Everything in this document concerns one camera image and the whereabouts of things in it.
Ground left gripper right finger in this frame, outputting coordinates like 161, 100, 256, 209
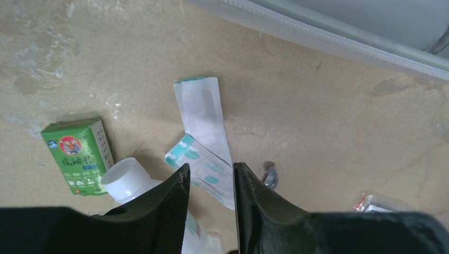
234, 162, 448, 253

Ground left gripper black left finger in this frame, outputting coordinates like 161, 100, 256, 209
1, 164, 190, 253

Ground grey open storage case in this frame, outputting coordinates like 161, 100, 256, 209
191, 1, 448, 81

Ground white plastic bottle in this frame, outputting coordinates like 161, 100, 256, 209
101, 157, 224, 254

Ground small green medicine box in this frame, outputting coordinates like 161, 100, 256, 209
40, 117, 114, 196

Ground black handled scissors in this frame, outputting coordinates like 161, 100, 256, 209
263, 161, 279, 190

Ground teal bandage packet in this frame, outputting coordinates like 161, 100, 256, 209
165, 134, 235, 210

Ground beige gauze in bag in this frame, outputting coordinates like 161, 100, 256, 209
353, 192, 413, 213

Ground white paper strip packet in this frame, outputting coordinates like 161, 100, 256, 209
173, 77, 232, 166

